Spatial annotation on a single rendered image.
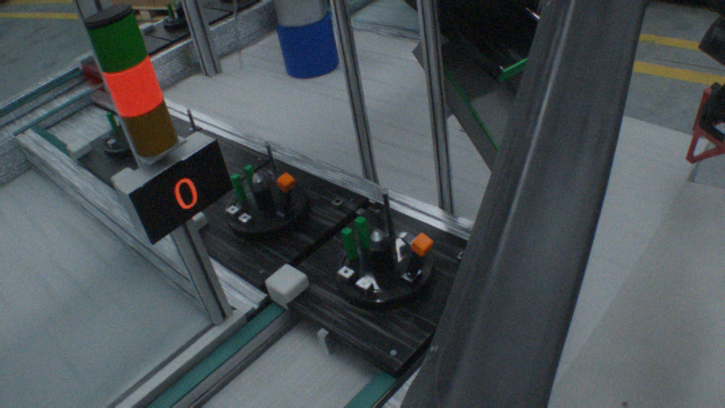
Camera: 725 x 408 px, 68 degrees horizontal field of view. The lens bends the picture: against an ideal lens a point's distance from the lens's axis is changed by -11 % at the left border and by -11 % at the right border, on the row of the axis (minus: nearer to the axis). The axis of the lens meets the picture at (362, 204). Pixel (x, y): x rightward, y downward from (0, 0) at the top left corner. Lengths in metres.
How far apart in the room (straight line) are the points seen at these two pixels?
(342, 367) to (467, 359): 0.56
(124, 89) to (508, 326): 0.46
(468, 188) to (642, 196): 0.33
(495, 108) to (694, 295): 0.43
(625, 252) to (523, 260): 0.77
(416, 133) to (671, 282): 0.65
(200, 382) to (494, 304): 0.60
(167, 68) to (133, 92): 1.27
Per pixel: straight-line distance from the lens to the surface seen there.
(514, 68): 0.80
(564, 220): 0.29
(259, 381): 0.83
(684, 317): 0.96
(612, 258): 1.02
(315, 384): 0.80
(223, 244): 0.97
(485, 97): 0.95
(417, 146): 1.29
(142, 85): 0.62
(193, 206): 0.69
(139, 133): 0.64
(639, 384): 0.87
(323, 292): 0.83
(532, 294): 0.27
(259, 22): 2.07
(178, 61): 1.90
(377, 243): 0.79
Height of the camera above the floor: 1.56
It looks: 37 degrees down
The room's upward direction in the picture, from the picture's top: 11 degrees counter-clockwise
